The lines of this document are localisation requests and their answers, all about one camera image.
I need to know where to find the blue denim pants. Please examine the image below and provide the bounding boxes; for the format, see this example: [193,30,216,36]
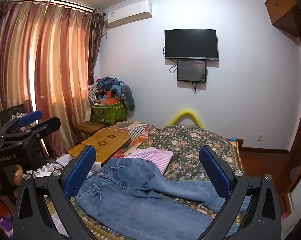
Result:
[70,157,248,240]

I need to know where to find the white air conditioner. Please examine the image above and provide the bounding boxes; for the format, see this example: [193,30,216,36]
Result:
[105,0,153,28]

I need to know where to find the white curtain rail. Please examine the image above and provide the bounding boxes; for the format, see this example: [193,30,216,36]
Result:
[10,0,96,12]

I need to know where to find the heap of colourful cloths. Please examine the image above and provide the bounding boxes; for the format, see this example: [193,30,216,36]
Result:
[0,212,14,240]

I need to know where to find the pink orange curtain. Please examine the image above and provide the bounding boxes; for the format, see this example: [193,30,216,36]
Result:
[0,0,104,160]

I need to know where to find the wooden stool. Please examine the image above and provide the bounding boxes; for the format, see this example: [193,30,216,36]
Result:
[75,121,106,137]

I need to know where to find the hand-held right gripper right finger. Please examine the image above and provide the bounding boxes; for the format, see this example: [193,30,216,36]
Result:
[199,145,282,240]

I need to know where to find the person's left hand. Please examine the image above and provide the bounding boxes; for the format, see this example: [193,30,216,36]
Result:
[12,164,25,198]

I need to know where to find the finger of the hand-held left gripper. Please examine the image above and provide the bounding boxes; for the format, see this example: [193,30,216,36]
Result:
[2,117,61,143]
[0,110,43,133]

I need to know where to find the green storage bag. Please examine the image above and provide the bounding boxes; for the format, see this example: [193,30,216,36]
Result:
[90,100,128,125]

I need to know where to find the wooden lap table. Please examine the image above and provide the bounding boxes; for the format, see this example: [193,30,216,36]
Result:
[68,127,132,165]

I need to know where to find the yellow foam tube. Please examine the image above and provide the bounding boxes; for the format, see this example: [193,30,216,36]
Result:
[169,108,205,128]

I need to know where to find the pile of mixed clothes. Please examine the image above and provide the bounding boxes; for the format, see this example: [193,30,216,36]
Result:
[88,76,135,110]

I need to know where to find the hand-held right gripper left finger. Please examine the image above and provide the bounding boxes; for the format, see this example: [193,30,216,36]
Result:
[12,144,101,240]

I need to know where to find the pink striped folded cloth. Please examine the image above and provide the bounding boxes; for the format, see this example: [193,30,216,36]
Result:
[125,147,173,174]

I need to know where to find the white power strip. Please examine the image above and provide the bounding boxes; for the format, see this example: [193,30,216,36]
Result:
[33,163,56,178]

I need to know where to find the black wall television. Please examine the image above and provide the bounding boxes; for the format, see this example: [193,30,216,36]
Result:
[165,29,218,61]

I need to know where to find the small black wall monitor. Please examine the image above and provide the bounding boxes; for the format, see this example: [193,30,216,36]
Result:
[177,59,207,83]

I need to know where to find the floral bedspread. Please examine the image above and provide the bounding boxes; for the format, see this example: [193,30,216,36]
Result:
[44,124,243,240]

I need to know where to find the black basket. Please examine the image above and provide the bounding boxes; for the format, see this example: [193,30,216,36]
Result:
[0,104,26,128]

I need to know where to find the wooden overhead cabinet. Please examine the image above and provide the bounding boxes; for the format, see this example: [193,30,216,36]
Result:
[264,0,301,38]

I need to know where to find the striped patchwork sheet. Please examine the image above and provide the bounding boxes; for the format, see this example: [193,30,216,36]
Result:
[113,121,157,155]

